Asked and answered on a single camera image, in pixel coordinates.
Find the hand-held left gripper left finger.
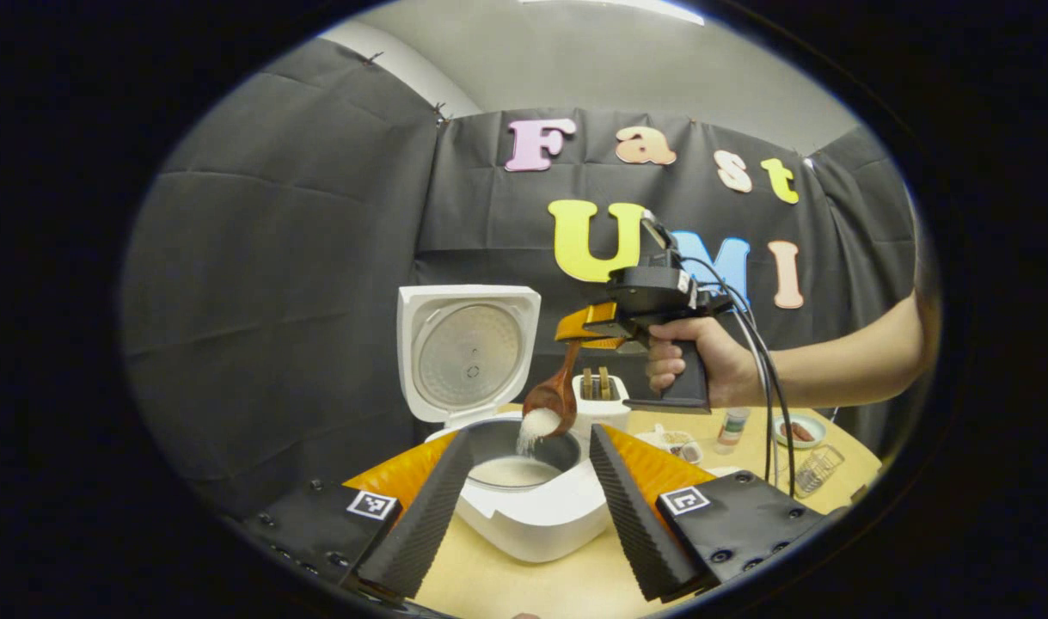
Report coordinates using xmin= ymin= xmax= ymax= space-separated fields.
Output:
xmin=240 ymin=428 xmax=476 ymax=604

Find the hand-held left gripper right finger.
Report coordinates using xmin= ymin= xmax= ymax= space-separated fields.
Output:
xmin=588 ymin=422 xmax=836 ymax=604

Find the brown wooden spoon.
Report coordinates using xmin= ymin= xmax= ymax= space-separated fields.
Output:
xmin=521 ymin=339 xmax=584 ymax=440

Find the white rice cooker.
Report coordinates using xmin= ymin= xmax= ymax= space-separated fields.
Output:
xmin=396 ymin=285 xmax=616 ymax=565

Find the clear chopstick holder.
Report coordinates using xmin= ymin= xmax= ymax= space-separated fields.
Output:
xmin=794 ymin=444 xmax=846 ymax=500

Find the white toaster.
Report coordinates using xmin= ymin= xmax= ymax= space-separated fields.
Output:
xmin=572 ymin=368 xmax=633 ymax=441

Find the white divided grain dish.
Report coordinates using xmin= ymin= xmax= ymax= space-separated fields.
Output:
xmin=639 ymin=425 xmax=706 ymax=466

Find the clear plastic bottle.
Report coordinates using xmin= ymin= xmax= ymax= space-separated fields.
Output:
xmin=716 ymin=407 xmax=751 ymax=456

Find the pale green plate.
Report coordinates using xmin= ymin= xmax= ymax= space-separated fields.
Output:
xmin=772 ymin=414 xmax=829 ymax=450

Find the black backdrop cloth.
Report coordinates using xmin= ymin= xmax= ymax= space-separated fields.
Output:
xmin=121 ymin=38 xmax=922 ymax=518

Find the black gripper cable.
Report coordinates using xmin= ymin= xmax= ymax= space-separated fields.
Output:
xmin=680 ymin=254 xmax=798 ymax=499

